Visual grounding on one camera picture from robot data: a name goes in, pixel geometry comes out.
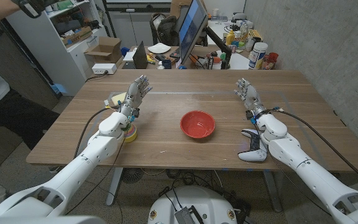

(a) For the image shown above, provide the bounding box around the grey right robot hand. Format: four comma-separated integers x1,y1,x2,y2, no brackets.
233,77,267,116

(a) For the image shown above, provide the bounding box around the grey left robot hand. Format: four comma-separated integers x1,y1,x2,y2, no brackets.
118,74,154,118

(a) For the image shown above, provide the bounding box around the yellow sponge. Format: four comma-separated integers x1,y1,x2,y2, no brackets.
111,92,127,106

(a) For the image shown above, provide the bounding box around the stack of colourful plastic cups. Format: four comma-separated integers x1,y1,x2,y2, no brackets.
123,123,138,144

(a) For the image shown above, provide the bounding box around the red bowl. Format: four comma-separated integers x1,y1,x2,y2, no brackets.
180,110,216,139

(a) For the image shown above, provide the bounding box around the black laptop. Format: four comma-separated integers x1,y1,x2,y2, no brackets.
122,40,149,70

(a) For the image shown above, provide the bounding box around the white wipes canister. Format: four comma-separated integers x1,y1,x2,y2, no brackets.
248,42,269,70

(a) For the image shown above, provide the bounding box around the white power box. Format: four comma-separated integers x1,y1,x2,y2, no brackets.
91,63,117,75

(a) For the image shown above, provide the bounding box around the open cardboard box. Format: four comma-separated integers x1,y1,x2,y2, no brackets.
84,36,124,65

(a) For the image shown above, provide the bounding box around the white plate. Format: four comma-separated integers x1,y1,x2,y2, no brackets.
147,42,172,54

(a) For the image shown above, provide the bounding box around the yellow squeeze bottle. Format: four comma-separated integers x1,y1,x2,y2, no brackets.
226,29,236,46

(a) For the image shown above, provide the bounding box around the white game controller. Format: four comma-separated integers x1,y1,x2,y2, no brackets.
237,128,269,162

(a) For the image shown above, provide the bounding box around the grey cabinet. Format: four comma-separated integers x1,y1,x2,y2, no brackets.
106,2,172,49

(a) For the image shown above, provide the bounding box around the black backpack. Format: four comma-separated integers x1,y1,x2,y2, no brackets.
149,12,180,47

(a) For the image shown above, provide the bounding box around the printed brown cardboard box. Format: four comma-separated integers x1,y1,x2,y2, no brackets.
61,26,93,47

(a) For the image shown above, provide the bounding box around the computer monitor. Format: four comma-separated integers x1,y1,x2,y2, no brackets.
177,0,209,65

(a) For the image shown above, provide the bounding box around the grey table leg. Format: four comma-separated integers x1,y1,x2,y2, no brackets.
262,170,283,213
106,167,124,207

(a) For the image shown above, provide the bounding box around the white shelf unit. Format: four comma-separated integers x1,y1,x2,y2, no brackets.
6,0,108,96

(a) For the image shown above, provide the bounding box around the white robot torso base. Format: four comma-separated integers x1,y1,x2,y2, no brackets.
147,185,238,224

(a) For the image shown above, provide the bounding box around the black teleoperation glove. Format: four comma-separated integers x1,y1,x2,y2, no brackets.
11,0,58,19

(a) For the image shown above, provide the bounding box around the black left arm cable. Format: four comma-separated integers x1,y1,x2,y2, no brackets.
73,105,121,159

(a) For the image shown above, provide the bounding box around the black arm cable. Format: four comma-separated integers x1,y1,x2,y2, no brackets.
272,107,358,190
73,105,121,159

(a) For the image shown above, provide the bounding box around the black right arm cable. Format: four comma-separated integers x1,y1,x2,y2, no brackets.
272,107,358,190

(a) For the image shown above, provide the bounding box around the black floor cable bundle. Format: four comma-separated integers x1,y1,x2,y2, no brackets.
158,169,251,215

